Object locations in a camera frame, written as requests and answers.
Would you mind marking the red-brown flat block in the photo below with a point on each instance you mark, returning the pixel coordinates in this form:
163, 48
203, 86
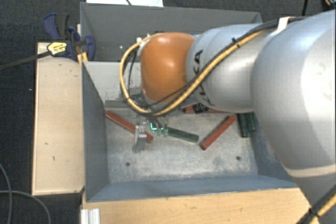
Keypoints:
218, 132
119, 121

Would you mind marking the dark green flat block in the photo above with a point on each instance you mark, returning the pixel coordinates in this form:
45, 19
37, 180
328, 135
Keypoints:
245, 126
183, 135

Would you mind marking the grey metal bin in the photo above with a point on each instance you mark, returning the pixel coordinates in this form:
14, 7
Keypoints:
178, 165

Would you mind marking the pale wood board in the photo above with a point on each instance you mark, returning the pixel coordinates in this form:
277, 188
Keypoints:
59, 126

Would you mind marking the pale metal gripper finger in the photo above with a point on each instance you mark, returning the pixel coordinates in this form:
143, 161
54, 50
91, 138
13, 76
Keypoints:
136, 141
142, 142

